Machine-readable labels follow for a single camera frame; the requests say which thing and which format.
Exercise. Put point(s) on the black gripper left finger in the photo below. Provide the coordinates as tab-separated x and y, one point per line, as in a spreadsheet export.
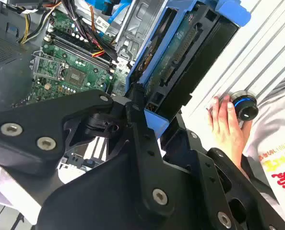
25	112

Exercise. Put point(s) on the hard disk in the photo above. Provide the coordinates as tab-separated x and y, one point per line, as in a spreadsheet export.
205	72

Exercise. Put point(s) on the person's hand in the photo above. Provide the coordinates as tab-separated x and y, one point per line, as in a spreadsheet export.
225	129

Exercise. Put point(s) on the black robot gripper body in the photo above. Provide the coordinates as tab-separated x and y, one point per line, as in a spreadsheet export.
97	196

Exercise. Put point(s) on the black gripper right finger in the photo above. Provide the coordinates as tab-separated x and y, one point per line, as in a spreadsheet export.
202	172

